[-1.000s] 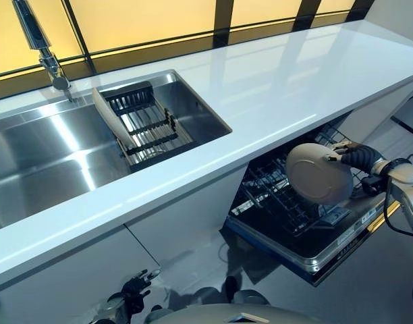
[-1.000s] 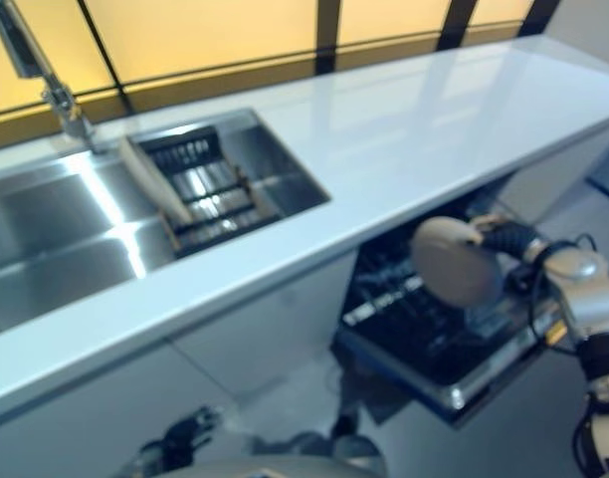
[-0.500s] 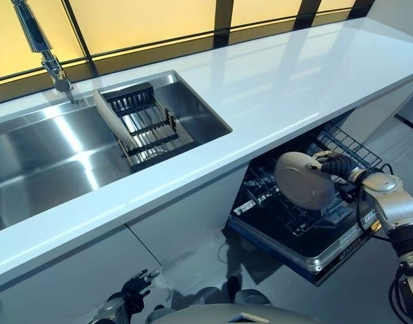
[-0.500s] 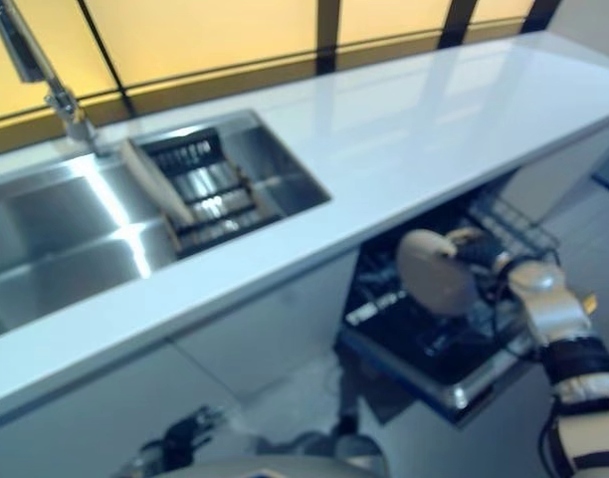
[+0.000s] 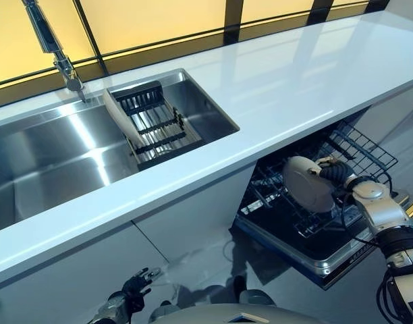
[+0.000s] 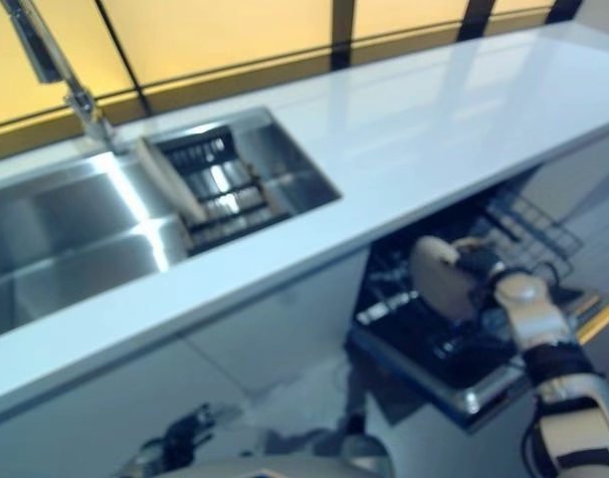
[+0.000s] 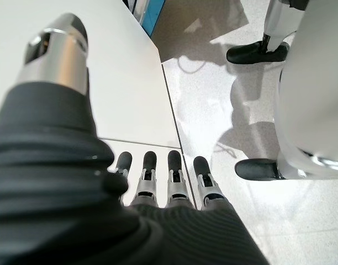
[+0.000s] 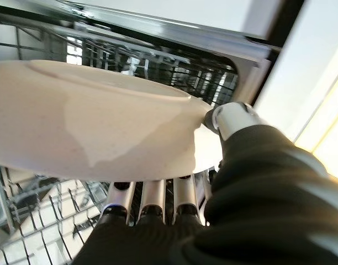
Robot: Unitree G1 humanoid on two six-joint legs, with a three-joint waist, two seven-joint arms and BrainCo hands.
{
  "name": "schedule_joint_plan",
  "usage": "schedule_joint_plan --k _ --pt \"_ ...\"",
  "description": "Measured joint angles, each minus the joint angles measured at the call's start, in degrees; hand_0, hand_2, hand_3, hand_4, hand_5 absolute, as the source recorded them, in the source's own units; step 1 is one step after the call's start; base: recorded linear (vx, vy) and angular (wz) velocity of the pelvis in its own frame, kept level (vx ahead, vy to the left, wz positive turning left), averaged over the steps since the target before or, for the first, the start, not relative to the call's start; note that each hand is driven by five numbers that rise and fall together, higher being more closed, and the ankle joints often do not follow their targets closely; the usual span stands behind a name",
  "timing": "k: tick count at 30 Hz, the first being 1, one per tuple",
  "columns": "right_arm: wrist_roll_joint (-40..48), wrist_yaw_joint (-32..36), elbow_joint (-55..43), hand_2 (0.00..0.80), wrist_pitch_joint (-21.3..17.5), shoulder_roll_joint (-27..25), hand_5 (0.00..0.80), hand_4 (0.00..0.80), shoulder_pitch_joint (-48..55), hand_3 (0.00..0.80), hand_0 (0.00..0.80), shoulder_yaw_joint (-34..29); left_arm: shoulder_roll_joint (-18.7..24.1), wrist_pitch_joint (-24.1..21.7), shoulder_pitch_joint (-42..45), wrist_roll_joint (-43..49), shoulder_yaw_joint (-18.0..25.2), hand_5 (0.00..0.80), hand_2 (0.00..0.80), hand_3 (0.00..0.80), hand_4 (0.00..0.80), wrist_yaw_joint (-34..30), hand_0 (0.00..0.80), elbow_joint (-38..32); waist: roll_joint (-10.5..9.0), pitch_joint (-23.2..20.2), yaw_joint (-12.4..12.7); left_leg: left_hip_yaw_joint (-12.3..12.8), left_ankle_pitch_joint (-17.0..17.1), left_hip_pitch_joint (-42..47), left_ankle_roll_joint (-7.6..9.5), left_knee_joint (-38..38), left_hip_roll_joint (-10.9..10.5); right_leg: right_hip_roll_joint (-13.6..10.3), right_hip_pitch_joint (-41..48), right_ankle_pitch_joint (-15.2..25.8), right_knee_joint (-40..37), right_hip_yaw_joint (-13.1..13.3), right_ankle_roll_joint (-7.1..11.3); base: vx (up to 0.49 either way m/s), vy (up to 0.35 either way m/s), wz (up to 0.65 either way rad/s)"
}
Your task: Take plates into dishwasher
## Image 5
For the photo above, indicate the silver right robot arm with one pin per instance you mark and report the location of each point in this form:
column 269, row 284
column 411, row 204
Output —
column 385, row 209

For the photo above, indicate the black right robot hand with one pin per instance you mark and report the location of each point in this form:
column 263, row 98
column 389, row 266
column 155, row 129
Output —
column 336, row 172

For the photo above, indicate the black sink drying rack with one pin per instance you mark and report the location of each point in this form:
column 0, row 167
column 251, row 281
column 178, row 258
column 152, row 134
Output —
column 159, row 128

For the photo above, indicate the grey robot torso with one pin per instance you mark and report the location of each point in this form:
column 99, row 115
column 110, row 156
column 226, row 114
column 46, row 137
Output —
column 233, row 315

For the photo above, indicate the stainless steel sink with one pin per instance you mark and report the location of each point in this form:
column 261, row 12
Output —
column 58, row 152

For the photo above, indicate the cream round ceramic plate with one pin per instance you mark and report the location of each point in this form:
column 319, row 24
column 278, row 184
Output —
column 120, row 118
column 304, row 185

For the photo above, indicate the open dishwasher door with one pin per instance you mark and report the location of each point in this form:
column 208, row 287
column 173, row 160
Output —
column 311, row 249

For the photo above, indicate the chrome kitchen faucet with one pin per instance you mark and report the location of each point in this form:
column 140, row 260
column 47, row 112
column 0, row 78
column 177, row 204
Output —
column 44, row 30

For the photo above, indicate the black window frame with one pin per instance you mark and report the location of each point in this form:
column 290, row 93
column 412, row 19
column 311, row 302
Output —
column 233, row 20

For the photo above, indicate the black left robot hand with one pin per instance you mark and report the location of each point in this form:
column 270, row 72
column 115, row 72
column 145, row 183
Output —
column 139, row 290

